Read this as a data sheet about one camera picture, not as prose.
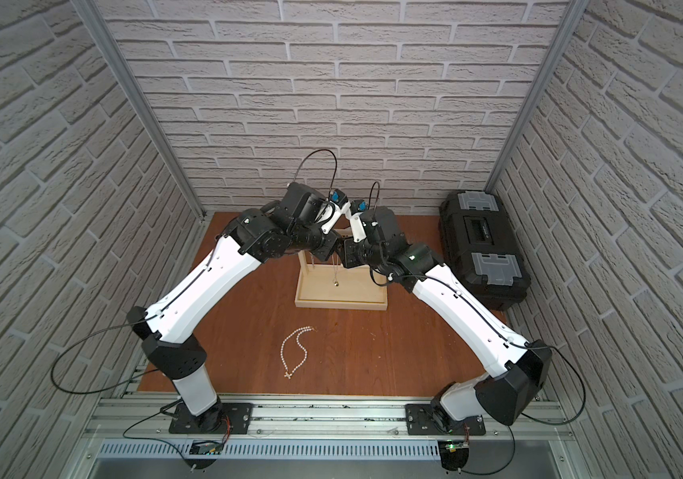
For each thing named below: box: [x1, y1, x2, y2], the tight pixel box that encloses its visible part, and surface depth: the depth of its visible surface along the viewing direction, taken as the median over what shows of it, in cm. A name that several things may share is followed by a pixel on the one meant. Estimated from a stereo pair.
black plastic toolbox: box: [438, 189, 532, 312], surface depth 93 cm
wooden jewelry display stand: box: [293, 249, 389, 312], surface depth 99 cm
